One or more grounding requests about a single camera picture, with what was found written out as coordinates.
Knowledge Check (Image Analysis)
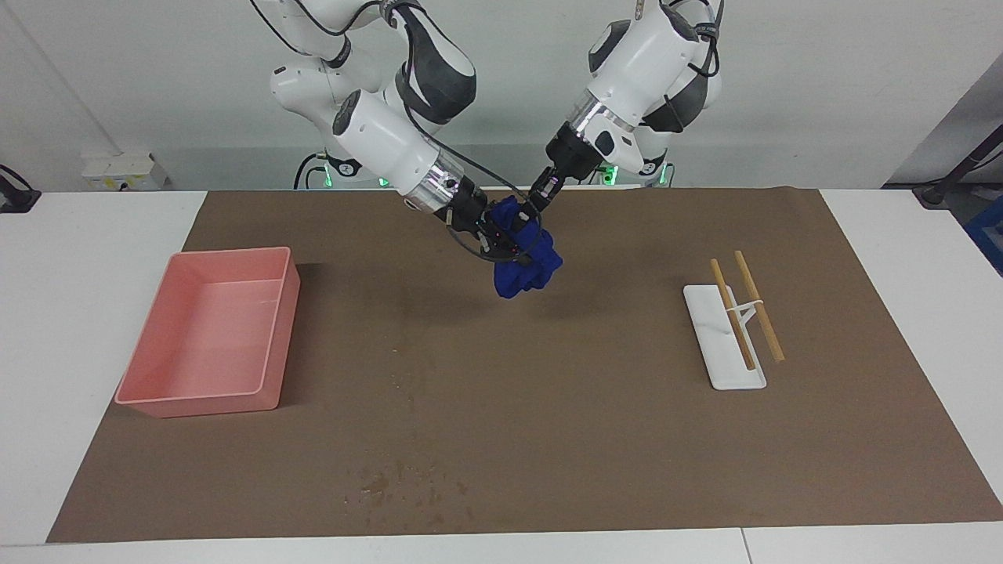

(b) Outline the white wall socket box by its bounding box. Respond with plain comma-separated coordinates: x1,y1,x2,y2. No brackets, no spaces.
81,151,169,191

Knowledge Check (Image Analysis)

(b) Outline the white wire rack bracket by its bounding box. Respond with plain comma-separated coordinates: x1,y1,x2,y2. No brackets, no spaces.
725,298,765,334

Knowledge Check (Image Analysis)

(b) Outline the blue cloth towel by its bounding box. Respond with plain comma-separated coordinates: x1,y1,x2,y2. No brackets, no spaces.
492,196,563,300

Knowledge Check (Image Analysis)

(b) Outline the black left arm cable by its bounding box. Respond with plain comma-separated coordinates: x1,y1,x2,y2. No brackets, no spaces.
690,0,726,79

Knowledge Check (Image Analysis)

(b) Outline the blue crate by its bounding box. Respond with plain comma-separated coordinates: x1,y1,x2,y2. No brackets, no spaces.
964,196,1003,277

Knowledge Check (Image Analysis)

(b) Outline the black right base cable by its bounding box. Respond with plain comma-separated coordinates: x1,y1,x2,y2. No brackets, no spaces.
294,153,330,190

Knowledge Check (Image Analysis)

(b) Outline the white rack base tray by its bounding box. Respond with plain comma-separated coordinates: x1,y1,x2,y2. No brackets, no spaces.
683,284,767,390

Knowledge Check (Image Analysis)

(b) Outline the wooden dowel rod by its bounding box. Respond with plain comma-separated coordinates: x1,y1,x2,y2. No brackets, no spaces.
711,258,756,371
734,251,785,363

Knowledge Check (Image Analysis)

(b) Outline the black clamp mount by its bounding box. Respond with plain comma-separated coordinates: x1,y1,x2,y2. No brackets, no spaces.
0,164,42,214

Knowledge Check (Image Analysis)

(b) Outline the brown table mat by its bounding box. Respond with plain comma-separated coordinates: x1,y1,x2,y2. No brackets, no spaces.
45,186,1003,544

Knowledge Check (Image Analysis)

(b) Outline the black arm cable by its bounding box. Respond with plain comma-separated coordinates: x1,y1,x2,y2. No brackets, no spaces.
690,0,726,79
404,102,543,264

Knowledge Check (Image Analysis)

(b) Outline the black stand leg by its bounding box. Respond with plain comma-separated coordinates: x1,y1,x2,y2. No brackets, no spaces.
913,125,1003,208

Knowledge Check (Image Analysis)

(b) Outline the pink plastic bin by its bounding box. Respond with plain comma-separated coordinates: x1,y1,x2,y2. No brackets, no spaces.
115,247,301,418

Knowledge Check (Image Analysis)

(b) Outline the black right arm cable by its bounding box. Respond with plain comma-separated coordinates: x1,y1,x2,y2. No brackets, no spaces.
404,102,543,264

